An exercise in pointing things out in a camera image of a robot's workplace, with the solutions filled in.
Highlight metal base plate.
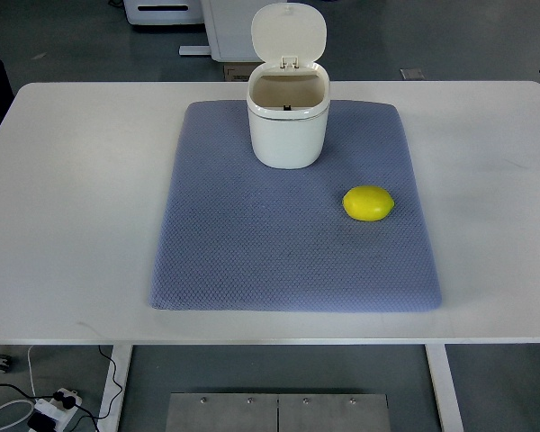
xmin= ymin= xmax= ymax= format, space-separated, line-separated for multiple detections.
xmin=166 ymin=393 xmax=391 ymax=431

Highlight right white table leg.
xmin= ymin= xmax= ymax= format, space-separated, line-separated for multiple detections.
xmin=425 ymin=344 xmax=464 ymax=432

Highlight black cable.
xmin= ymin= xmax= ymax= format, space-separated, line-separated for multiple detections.
xmin=71 ymin=345 xmax=123 ymax=422

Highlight white trash bin with lid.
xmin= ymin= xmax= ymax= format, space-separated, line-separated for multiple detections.
xmin=247 ymin=3 xmax=330 ymax=169

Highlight blue textured mat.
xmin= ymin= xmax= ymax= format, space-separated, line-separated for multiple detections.
xmin=148 ymin=100 xmax=442 ymax=313

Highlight white cable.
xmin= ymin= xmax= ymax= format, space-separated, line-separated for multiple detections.
xmin=0 ymin=345 xmax=40 ymax=432

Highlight white appliance background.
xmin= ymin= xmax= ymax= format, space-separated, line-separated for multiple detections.
xmin=122 ymin=0 xmax=204 ymax=26

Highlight cardboard box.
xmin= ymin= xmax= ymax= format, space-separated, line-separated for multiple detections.
xmin=223 ymin=63 xmax=259 ymax=82

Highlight left white table leg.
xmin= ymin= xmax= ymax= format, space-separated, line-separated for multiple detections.
xmin=96 ymin=345 xmax=133 ymax=432

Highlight white power strip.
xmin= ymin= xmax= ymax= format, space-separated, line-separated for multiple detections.
xmin=27 ymin=388 xmax=82 ymax=432

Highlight yellow lemon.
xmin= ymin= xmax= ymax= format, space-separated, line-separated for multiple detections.
xmin=342 ymin=185 xmax=395 ymax=221

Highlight white cabinet background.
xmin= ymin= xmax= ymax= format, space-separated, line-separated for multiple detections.
xmin=178 ymin=0 xmax=273 ymax=63

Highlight white table leg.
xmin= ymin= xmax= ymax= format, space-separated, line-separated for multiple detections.
xmin=96 ymin=345 xmax=133 ymax=432
xmin=425 ymin=344 xmax=464 ymax=432

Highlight floor socket plate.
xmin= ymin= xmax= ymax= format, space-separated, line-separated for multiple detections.
xmin=400 ymin=67 xmax=425 ymax=81

